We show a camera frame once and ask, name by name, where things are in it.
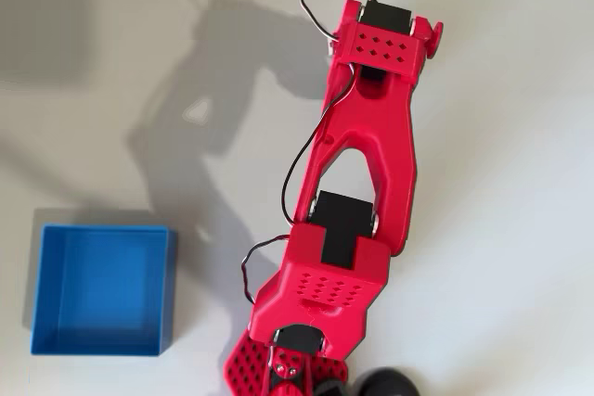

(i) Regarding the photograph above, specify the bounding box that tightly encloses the blue square box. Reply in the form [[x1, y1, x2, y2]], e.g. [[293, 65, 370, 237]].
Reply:
[[29, 224, 179, 358]]

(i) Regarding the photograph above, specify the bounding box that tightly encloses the upper arm servo wire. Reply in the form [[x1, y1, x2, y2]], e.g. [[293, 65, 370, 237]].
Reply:
[[280, 64, 361, 226]]

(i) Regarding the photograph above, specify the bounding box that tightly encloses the black round object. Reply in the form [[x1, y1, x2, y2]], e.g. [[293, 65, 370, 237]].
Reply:
[[355, 366, 421, 396]]

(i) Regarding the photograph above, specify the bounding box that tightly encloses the shoulder servo wire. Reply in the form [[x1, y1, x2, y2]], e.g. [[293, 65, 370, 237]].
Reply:
[[239, 233, 292, 310]]

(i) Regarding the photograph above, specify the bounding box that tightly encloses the looped elbow servo wire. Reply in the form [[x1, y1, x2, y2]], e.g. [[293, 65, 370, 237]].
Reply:
[[299, 0, 378, 45]]

